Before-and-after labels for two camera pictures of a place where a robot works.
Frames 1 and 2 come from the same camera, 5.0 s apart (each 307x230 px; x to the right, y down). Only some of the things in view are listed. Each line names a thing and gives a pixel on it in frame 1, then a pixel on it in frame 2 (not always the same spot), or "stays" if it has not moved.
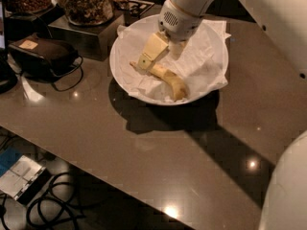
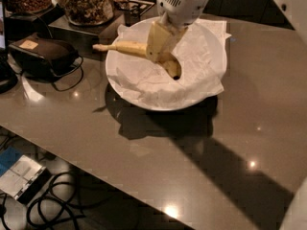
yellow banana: (177, 86) to (140, 49)
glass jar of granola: (87, 5) stays
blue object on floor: (9, 156) stays
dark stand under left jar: (23, 25) stays
